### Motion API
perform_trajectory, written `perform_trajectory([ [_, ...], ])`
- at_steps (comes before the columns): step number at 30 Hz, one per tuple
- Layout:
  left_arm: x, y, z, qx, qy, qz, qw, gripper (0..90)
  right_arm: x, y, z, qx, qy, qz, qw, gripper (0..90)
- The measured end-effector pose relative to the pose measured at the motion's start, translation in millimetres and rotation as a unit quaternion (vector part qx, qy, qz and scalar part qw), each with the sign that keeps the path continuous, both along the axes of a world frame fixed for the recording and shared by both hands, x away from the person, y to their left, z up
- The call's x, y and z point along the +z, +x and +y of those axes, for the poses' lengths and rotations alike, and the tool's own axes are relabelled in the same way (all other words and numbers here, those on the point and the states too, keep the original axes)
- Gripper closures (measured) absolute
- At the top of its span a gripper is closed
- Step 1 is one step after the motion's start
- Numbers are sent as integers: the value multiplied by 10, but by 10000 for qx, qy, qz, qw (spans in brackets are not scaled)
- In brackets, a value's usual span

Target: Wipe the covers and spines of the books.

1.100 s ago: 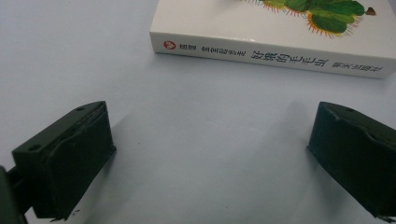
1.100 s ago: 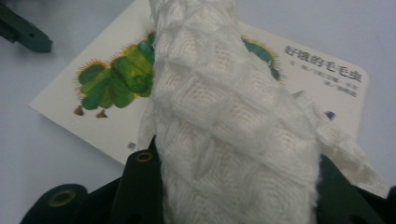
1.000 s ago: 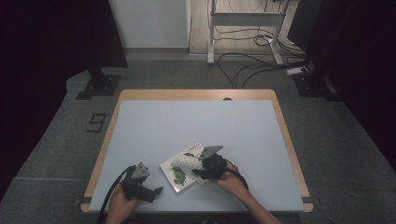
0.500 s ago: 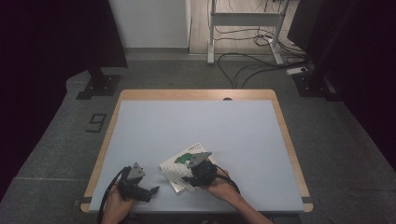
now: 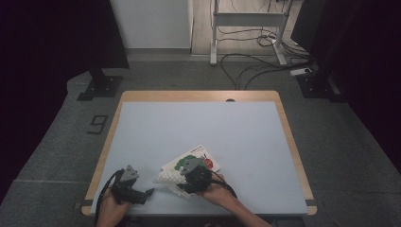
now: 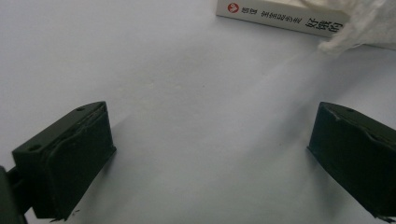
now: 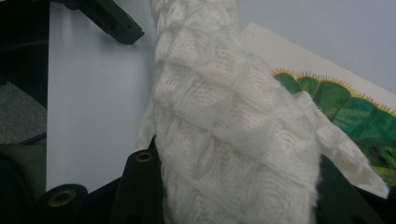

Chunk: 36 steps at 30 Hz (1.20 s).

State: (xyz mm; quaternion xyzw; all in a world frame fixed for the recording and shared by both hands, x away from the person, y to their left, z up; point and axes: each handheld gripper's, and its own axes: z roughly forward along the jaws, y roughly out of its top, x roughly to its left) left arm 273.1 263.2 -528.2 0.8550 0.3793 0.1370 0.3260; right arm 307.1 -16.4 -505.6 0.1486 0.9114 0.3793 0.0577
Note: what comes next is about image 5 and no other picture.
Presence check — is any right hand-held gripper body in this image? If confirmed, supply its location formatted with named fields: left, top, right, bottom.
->
left=180, top=156, right=218, bottom=194

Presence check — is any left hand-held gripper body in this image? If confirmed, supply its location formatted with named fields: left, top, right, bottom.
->
left=111, top=165, right=148, bottom=204

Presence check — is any white knitted cloth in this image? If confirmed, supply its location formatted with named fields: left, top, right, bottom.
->
left=153, top=169, right=193, bottom=200

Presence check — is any caterpillar picture board book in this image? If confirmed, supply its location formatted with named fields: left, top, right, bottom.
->
left=161, top=144, right=221, bottom=178

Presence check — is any person's left hand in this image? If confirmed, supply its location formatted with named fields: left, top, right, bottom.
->
left=97, top=188, right=131, bottom=225

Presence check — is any person's right hand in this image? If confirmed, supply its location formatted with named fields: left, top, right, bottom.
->
left=197, top=174, right=235, bottom=206

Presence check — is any wooden table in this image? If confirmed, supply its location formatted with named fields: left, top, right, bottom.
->
left=80, top=90, right=318, bottom=217

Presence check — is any black metal stand base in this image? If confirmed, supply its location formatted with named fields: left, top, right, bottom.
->
left=76, top=67, right=124, bottom=102
left=296, top=73, right=348, bottom=103

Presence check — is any white power strip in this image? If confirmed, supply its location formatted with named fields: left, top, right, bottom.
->
left=289, top=67, right=313, bottom=78

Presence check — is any dark curtain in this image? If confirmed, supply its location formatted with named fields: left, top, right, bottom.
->
left=0, top=0, right=131, bottom=202
left=310, top=0, right=401, bottom=173

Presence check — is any dark flat panel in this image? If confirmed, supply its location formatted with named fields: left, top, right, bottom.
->
left=290, top=0, right=320, bottom=55

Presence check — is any left hand-held gripper black cable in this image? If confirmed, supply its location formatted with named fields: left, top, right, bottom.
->
left=94, top=168, right=126, bottom=227

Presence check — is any hand-held gripper black cable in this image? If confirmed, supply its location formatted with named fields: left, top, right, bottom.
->
left=94, top=168, right=126, bottom=227
left=207, top=169, right=238, bottom=200

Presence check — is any right hand-held gripper black cable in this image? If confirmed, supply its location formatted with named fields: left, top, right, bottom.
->
left=207, top=169, right=238, bottom=200

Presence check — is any black floor cable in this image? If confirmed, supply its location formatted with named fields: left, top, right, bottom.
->
left=219, top=52, right=316, bottom=91

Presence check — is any tangle of black cables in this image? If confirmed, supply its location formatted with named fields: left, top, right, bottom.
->
left=216, top=26, right=311, bottom=61

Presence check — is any white metal desk frame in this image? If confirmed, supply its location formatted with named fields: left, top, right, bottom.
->
left=209, top=0, right=294, bottom=66

